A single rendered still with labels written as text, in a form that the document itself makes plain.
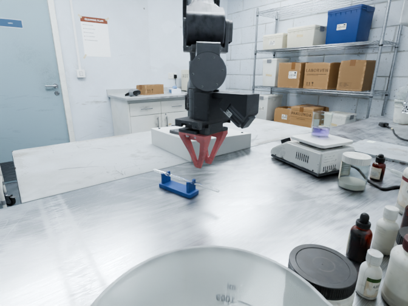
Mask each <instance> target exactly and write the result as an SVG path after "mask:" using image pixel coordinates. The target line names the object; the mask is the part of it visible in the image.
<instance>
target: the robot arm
mask: <svg viewBox="0 0 408 306"><path fill-rule="evenodd" d="M232 40H233V21H230V20H229V19H225V11H224V9H223V7H220V0H183V52H188V53H189V54H190V61H189V80H188V84H187V93H185V109H186V110H187V111H188V116H187V117H182V118H176V119H175V126H178V127H182V128H179V129H170V130H169V133H172V134H176V135H179V136H180V138H181V140H182V142H183V143H184V145H185V147H186V148H187V150H188V152H189V154H190V156H191V159H192V161H193V164H194V166H195V167H196V168H202V165H203V162H204V160H205V163H208V164H211V163H212V162H213V160H214V157H215V156H216V154H217V151H218V150H219V148H220V146H221V144H222V143H223V141H224V139H225V137H226V136H227V134H228V127H226V126H223V123H230V122H231V121H232V122H233V123H234V124H235V125H236V126H237V127H238V128H241V129H244V128H248V127H249V126H250V124H251V123H252V122H253V121H254V119H255V116H256V115H257V114H258V111H259V95H260V94H259V93H241V92H228V91H219V90H218V88H219V87H220V86H221V85H222V84H223V83H224V81H225V78H226V65H225V62H224V61H223V59H222V58H221V57H220V54H221V53H224V54H226V53H228V45H229V44H230V43H231V42H232ZM183 125H185V127H183ZM211 137H216V142H215V143H214V146H213V149H212V151H211V154H210V156H209V154H208V146H209V143H210V141H211ZM191 140H195V141H197V142H199V143H200V151H199V159H198V160H197V157H196V153H195V151H194V148H193V145H192V142H191Z"/></svg>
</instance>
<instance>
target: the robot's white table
mask: <svg viewBox="0 0 408 306"><path fill-rule="evenodd" d="M223 126H226V127H228V128H229V129H234V130H238V131H243V132H248V133H251V147H253V146H258V145H263V144H266V143H271V142H274V141H278V140H283V139H285V138H288V137H291V136H292V135H300V134H307V133H310V132H311V128H309V127H303V126H296V125H292V124H286V123H280V122H275V121H269V120H262V119H258V118H255V119H254V121H253V122H252V123H251V124H250V126H249V127H247V128H244V129H241V128H240V127H237V126H236V125H235V124H234V123H233V122H232V121H231V122H230V123H223ZM12 157H13V164H14V168H15V174H16V180H17V184H18V191H19V197H20V201H21V204H22V203H27V202H31V201H34V200H39V199H44V198H47V197H51V196H56V195H59V194H64V193H67V192H71V191H76V190H79V189H84V188H88V187H91V186H96V185H100V184H103V183H108V182H112V181H116V180H120V179H125V178H128V177H133V176H136V175H140V174H145V173H148V172H152V171H154V170H153V169H158V170H160V169H165V168H170V167H173V166H177V165H182V164H185V163H189V162H190V161H187V160H185V159H184V158H181V157H179V156H177V155H175V154H172V153H170V152H168V151H166V150H164V149H162V148H160V147H158V146H155V145H153V144H152V139H151V131H146V132H138V133H133V134H125V135H117V136H112V137H104V138H96V139H91V140H83V141H75V142H70V143H62V144H54V145H50V146H41V147H37V148H28V149H20V150H17V151H12Z"/></svg>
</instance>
